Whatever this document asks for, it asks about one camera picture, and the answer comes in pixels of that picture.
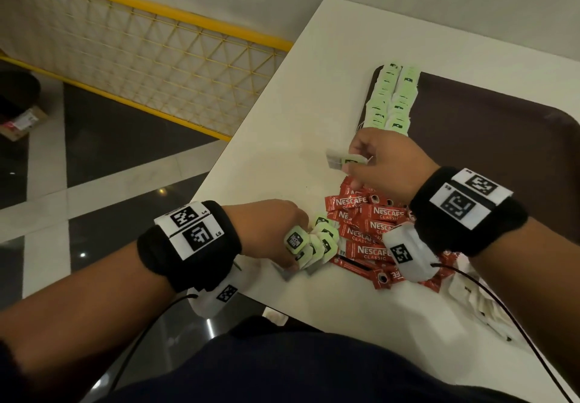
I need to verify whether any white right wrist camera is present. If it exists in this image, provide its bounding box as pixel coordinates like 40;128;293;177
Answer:
382;222;440;283

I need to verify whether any pile of white sugar sachets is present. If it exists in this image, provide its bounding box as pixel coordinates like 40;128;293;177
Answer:
446;253;517;343

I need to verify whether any person's right hand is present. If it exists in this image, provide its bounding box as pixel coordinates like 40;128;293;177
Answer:
346;127;440;207

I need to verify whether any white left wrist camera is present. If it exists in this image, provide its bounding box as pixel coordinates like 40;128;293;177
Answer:
187;260;262;320

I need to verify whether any person's left hand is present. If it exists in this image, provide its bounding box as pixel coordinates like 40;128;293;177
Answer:
222;198;310;270

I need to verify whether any pile of green tea bags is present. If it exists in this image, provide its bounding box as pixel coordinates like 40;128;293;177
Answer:
271;214;340;281

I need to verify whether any black left camera cable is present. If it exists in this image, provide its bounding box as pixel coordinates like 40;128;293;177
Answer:
108;294;200;395

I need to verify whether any black right wristband with markers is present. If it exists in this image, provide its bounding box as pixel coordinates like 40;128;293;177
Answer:
410;167;529;257

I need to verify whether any person's dark shirt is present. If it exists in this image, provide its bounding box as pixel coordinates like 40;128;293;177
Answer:
97;316;531;403

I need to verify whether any brown tray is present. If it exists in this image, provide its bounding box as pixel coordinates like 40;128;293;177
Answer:
358;65;580;245

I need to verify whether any yellow mesh railing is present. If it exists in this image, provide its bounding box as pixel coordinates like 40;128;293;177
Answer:
0;0;294;143

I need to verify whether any black rounded object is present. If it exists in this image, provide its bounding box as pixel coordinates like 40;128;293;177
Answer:
0;70;42;118

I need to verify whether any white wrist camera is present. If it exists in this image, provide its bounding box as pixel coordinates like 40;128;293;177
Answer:
382;222;440;283
187;260;262;320

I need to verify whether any green tagged tea bag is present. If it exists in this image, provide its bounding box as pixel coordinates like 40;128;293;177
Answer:
325;149;369;172

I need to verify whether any person's dark sleeve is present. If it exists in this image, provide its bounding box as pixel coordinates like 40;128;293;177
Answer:
0;339;28;403

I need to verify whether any person's left forearm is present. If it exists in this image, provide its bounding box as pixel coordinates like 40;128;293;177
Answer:
0;240;178;390

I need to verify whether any person's right forearm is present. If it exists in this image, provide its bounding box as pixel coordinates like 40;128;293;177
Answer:
469;216;580;395

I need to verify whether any pile of red Nescafe sachets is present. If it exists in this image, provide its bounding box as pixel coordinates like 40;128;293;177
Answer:
324;176;461;292

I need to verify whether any black glossy furniture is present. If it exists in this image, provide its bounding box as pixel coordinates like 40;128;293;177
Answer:
81;294;291;403

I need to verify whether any black left wristband with markers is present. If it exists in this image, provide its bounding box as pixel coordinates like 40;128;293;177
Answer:
137;200;242;294

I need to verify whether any cardboard box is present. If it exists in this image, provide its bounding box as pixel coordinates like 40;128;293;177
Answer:
0;106;50;142

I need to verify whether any black wristband with markers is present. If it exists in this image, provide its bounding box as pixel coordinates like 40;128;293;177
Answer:
410;167;529;257
137;200;242;294

